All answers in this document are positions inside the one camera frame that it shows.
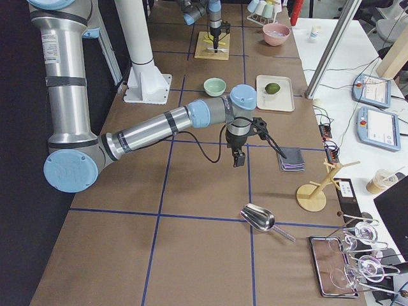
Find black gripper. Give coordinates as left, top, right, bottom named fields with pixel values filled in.
left=210, top=27, right=221, bottom=53
left=226, top=131, right=247, bottom=168

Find light green bowl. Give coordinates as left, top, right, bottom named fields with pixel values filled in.
left=203, top=78, right=226, bottom=97

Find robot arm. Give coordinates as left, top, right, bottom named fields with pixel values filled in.
left=177, top=0, right=222, bottom=53
left=29, top=1, right=260, bottom=193

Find pink bowl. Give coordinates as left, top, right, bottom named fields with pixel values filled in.
left=262, top=23, right=291, bottom=47

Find yellow plastic knife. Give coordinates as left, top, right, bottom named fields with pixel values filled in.
left=203, top=36, right=226, bottom=45

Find bamboo cutting board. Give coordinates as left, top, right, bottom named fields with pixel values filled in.
left=194, top=31, right=230, bottom=61

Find pastel cups on rack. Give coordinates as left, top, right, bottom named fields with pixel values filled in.
left=247, top=0, right=282, bottom=19

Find grey folded cloth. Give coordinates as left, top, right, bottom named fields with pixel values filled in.
left=278, top=147, right=305, bottom=171

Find metal ice scoop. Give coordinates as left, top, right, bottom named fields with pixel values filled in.
left=240, top=203, right=296, bottom=242

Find clear ice cubes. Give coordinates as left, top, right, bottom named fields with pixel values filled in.
left=266, top=30, right=286, bottom=38

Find green lime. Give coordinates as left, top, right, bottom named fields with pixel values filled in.
left=265, top=83, right=281, bottom=95

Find wooden mug tree stand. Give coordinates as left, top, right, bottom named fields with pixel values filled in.
left=296, top=159, right=360, bottom=212

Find white rectangular tray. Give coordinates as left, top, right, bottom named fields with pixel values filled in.
left=256, top=75, right=295, bottom=112

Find red fire extinguisher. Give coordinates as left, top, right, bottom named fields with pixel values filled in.
left=290, top=0, right=303, bottom=26

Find black power strip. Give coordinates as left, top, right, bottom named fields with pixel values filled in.
left=318, top=123, right=340, bottom=164

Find small white paper cup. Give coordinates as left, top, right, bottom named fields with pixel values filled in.
left=309, top=25, right=321, bottom=41

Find lower teach pendant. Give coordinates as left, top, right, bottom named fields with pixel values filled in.
left=356, top=107, right=401, bottom=152

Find teach pendant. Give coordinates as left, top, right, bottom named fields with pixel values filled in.
left=356, top=107, right=401, bottom=152
left=352, top=74, right=391, bottom=109

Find wine glass rack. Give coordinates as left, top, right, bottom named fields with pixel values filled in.
left=325, top=212, right=407, bottom=298

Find iced coffee cup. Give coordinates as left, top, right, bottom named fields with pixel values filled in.
left=366, top=169, right=398, bottom=194

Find upper teach pendant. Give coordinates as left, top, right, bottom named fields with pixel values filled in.
left=352, top=74, right=391, bottom=109

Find black framed glass tray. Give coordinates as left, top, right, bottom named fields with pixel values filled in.
left=309, top=236, right=359, bottom=299

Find black laptop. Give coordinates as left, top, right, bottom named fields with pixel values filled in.
left=374, top=177, right=408, bottom=254

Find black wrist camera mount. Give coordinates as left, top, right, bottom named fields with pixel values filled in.
left=247, top=117, right=269, bottom=141

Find white wire cup rack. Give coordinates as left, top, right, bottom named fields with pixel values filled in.
left=246, top=13, right=277, bottom=26

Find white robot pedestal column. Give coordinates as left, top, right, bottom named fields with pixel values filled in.
left=115, top=1, right=172, bottom=105

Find aluminium frame post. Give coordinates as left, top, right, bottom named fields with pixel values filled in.
left=305, top=0, right=361, bottom=99

